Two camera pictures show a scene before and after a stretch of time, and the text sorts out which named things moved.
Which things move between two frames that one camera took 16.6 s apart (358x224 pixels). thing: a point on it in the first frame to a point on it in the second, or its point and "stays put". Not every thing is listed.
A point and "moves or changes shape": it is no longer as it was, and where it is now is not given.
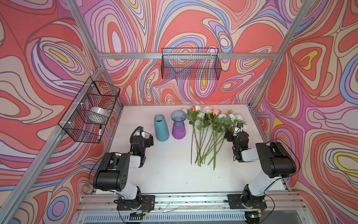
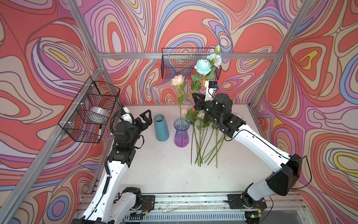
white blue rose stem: x=239 y=118 to x=216 y=149
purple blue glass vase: x=178 y=116 moves or changes shape
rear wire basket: x=190 y=63 stays put
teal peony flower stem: x=231 y=118 to x=204 y=67
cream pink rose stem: x=208 y=118 to x=178 y=80
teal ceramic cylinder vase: x=162 y=132 stays put
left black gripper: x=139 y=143 to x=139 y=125
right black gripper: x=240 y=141 to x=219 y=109
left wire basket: x=86 y=120 stays put
